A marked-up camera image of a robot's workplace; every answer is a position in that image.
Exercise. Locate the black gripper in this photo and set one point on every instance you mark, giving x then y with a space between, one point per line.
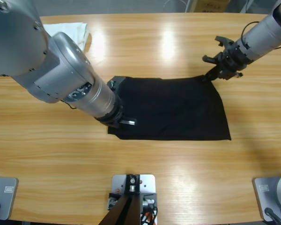
112 116
233 61

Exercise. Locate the black polo shirt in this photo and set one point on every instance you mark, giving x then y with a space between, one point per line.
173 110

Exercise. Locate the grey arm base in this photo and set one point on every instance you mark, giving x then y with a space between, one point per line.
269 194
4 194

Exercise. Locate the brown cardboard box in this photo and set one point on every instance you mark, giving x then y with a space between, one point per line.
210 4

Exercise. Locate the grey metal leg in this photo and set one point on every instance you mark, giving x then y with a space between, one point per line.
246 5

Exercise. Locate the white folded garment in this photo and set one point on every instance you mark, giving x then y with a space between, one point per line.
68 30

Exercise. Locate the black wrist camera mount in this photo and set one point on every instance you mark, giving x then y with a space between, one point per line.
117 83
223 41

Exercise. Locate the white mount block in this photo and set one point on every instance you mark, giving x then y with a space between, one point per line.
147 185

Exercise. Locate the dark camera post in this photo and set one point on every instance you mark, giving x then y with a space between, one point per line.
128 208

